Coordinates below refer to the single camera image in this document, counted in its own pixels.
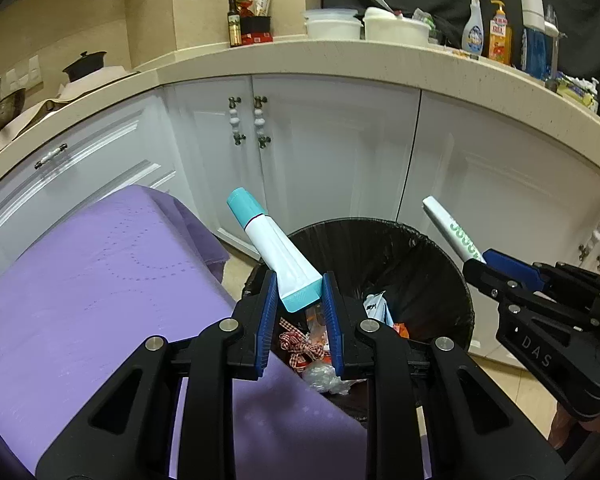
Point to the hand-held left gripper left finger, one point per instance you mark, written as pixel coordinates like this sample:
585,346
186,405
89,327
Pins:
266,320

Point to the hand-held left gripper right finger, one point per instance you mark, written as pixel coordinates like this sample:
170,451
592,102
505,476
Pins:
331,320

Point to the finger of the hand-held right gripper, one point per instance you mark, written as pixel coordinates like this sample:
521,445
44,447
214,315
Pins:
490,282
512,267

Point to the red white checkered ribbon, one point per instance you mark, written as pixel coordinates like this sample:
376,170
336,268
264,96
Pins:
300,347

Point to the white sachet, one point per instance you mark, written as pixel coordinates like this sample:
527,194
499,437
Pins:
376,307

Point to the clear plastic wrap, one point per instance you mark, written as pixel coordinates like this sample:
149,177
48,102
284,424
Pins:
325,377

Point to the white tube green print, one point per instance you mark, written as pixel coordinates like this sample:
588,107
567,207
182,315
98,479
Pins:
455,232

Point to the white tube teal cap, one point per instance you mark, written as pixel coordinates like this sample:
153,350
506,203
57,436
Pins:
280,260

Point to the black trash bin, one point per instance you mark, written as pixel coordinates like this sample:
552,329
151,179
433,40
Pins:
420,280

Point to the small orange bag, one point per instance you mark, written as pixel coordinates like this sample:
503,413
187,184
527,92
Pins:
401,330

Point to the person's right hand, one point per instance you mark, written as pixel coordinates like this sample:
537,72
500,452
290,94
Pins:
572,430

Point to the white kitchen cabinets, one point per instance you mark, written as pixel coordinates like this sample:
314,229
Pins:
340,150

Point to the yellow sponge pack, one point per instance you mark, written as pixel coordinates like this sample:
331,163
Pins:
577,91

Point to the small orange object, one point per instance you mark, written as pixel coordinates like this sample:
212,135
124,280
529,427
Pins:
462,52

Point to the white and blue bottle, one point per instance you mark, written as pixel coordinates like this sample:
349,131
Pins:
534,45

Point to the yellow dish soap bottle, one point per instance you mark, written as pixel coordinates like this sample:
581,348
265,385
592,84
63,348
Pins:
500,40

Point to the chrome tap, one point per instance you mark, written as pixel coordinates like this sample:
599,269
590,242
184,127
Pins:
555,40

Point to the white spray bottle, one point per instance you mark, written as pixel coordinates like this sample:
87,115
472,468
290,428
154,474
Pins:
473,32

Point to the green black packet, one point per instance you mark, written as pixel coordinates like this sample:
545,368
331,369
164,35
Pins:
425,22

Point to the beige kitchen countertop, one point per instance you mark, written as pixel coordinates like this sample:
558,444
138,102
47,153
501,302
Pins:
330,57

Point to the white open container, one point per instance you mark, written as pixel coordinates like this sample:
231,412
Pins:
395,31

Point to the white lidded container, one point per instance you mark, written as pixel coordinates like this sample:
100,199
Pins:
331,27

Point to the brown stove cover paper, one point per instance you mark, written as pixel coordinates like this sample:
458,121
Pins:
80,92

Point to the dark oil bottle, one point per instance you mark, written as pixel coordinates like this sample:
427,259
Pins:
235,27

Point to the black utensil holder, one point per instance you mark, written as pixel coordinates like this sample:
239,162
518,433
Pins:
256,25

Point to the black lidded pot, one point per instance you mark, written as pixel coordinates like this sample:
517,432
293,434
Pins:
85,67

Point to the steel wok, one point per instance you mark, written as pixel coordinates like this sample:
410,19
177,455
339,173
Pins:
0,115

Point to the wall switch plates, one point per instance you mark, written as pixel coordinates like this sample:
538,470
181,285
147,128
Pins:
27,71

